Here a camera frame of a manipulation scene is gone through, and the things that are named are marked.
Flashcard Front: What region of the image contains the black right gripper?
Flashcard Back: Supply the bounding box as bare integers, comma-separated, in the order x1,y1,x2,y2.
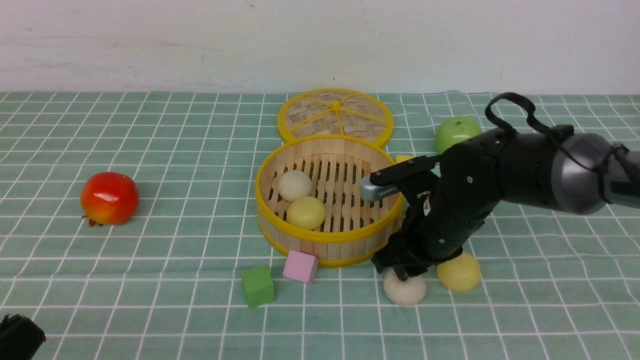
371,132,506,281

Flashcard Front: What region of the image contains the white bun front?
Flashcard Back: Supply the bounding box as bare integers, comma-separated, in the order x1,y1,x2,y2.
382,271,428,306

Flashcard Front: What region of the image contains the white bun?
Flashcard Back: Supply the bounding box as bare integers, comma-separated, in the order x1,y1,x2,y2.
278,170,313,202
382,271,428,306

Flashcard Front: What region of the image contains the yellow bun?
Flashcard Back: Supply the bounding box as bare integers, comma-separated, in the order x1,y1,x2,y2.
436,251,482,293
286,196,326,231

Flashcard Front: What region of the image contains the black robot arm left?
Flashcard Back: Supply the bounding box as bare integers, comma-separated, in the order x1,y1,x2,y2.
0,314,47,360

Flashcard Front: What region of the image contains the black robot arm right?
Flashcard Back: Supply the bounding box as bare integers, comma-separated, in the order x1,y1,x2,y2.
359,126,640,280

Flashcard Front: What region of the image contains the bamboo steamer tray yellow rim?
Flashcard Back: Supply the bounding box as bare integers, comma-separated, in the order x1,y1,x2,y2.
254,135,405,268

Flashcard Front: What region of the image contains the woven bamboo steamer lid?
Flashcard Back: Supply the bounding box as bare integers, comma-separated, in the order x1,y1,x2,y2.
276,88,394,149

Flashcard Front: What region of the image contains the pink cube block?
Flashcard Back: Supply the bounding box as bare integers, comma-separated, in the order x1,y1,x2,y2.
282,250,319,284

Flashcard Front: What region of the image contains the yellow cube block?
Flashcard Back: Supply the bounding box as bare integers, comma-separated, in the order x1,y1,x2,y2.
395,154,414,164

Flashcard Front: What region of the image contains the green cube block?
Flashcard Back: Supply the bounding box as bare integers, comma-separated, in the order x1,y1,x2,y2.
241,265,276,308

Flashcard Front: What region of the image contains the green apple toy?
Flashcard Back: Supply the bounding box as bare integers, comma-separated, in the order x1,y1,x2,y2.
434,116,483,155

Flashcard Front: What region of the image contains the green checkered tablecloth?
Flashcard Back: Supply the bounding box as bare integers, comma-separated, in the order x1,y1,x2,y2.
0,92,640,360

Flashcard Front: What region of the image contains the red pomegranate toy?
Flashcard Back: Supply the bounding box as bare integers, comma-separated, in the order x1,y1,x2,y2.
80,171,140,228

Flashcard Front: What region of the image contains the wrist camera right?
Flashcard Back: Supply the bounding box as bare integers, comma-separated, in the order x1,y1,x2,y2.
359,155,443,203

